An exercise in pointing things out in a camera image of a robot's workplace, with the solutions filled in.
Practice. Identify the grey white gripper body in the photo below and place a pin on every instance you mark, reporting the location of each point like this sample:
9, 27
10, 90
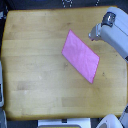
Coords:
95, 33

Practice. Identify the pink cloth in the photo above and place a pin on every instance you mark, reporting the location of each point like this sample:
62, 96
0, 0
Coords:
80, 56

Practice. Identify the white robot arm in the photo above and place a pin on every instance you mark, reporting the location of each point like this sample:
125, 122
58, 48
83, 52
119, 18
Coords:
110, 33

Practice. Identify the white fixture at top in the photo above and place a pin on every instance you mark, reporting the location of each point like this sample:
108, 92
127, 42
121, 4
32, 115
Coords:
67, 3

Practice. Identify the white base at bottom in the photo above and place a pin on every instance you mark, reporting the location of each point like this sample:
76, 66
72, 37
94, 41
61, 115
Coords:
81, 122

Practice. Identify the white object at left edge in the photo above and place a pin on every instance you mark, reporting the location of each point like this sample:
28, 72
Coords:
1, 87

